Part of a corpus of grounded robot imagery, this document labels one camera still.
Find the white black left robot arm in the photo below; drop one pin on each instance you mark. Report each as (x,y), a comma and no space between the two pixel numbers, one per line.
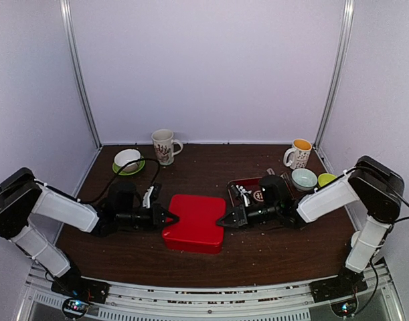
(25,199)

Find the aluminium front rail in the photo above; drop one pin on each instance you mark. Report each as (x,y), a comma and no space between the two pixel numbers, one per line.
(291,301)

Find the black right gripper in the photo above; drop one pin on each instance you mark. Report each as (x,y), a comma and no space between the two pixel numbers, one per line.
(220,220)

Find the flower pattern mug yellow inside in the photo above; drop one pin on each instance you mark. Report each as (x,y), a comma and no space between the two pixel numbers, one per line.
(296,157)

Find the aluminium right corner post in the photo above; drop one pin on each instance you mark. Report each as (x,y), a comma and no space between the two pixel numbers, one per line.
(340,57)

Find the dark red lacquer tray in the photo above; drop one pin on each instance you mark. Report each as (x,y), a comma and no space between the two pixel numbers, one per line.
(249,185)

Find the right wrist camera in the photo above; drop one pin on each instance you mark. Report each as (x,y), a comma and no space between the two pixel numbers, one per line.
(241,194)

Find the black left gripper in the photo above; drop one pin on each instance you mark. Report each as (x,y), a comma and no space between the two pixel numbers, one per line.
(156,217)

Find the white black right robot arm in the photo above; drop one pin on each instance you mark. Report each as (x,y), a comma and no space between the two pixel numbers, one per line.
(369,182)

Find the green saucer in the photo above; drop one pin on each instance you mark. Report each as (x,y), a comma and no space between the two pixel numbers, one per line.
(139,168)

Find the aluminium corner post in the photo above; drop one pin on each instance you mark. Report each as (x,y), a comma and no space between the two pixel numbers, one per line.
(77,70)
(340,57)

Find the blue lined ceramic bowl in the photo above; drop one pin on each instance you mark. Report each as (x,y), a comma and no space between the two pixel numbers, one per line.
(304,179)

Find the red tin lid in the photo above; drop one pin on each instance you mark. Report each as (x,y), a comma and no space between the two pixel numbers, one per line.
(198,215)

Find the aluminium left corner post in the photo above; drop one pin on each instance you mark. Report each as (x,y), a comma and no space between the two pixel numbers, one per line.
(77,70)

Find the white paper cup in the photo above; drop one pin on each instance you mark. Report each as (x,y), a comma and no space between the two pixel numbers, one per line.
(354,238)

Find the red tin box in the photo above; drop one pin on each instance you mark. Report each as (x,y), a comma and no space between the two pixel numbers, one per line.
(204,244)

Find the lime green plastic bowl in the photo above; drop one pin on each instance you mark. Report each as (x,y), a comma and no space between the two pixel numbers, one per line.
(325,178)

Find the white ceramic bowl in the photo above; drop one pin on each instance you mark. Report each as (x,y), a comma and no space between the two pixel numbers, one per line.
(128,154)

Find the metal serving tongs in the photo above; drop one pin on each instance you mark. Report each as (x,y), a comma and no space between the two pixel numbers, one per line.
(274,172)

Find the tall coral pattern mug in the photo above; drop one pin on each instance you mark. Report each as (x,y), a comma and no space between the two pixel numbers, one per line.
(166,146)

